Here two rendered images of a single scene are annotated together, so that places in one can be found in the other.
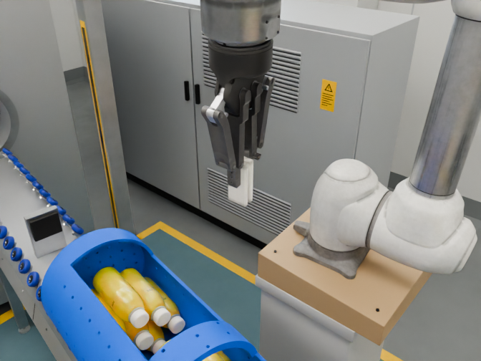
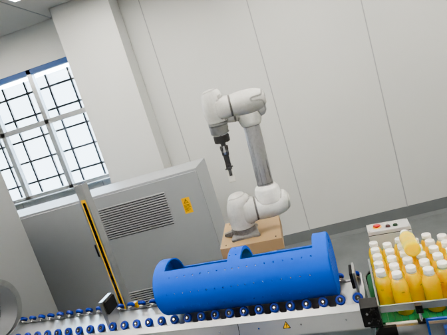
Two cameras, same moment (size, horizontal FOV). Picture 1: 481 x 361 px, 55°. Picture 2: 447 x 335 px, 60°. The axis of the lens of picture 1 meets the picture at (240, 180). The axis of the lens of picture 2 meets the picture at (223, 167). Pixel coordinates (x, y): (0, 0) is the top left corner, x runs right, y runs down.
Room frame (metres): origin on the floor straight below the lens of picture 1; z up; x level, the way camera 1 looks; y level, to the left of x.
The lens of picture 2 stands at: (-0.98, 0.96, 1.94)
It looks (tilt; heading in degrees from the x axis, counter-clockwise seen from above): 10 degrees down; 329
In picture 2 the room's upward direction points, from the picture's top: 17 degrees counter-clockwise
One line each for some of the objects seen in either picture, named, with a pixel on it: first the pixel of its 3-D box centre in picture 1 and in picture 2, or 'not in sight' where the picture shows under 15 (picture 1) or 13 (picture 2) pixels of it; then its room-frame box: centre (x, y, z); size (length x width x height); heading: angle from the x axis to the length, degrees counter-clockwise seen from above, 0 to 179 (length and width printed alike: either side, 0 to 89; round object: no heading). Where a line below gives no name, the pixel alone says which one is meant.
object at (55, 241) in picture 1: (46, 233); (110, 309); (1.20, 0.62, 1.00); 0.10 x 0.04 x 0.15; 130
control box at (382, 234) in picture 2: not in sight; (389, 234); (0.22, -0.59, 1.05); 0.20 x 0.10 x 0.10; 40
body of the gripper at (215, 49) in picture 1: (240, 74); (223, 143); (0.54, 0.00, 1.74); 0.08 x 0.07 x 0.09; 145
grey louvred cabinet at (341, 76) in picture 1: (222, 114); (120, 258); (2.84, 0.12, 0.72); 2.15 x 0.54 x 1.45; 50
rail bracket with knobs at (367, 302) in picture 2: not in sight; (370, 312); (0.02, -0.11, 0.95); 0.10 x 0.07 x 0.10; 130
